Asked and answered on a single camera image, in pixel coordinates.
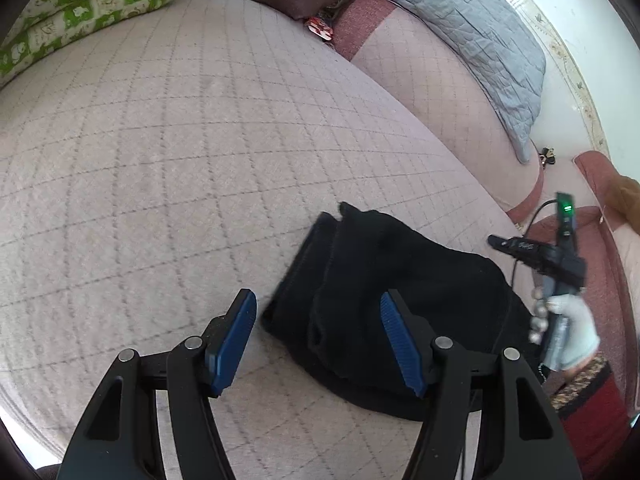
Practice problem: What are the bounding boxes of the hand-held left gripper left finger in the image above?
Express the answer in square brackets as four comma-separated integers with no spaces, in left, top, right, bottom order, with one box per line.
[56,288,258,480]

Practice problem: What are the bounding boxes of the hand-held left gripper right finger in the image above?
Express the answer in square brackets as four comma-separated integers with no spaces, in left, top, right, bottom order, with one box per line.
[380,289,583,480]

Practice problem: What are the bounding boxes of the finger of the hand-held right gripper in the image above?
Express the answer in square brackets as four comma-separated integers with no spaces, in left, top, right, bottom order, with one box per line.
[488,234,561,277]

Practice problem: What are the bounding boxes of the black pants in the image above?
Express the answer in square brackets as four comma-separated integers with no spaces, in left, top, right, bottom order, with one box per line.
[261,201,536,422]

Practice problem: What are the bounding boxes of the person's right forearm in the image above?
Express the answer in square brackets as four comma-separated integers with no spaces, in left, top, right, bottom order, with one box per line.
[549,352,632,480]

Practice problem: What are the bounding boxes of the person's right hand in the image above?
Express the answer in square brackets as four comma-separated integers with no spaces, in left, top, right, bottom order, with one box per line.
[546,293,600,372]

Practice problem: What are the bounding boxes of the pink quilted bed blanket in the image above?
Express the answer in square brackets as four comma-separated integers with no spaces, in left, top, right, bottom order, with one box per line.
[0,0,546,466]

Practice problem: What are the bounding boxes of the grey quilted blanket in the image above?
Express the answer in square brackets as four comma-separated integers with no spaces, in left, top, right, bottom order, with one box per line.
[335,0,547,165]

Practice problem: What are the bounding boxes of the red patterned small object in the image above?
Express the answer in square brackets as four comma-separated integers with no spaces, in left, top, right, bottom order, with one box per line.
[306,16,335,42]

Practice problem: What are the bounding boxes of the green patterned quilt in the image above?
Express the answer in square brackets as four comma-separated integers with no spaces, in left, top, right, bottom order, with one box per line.
[0,0,201,87]

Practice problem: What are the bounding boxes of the black cable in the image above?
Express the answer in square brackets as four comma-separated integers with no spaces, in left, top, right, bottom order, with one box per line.
[510,200,560,295]

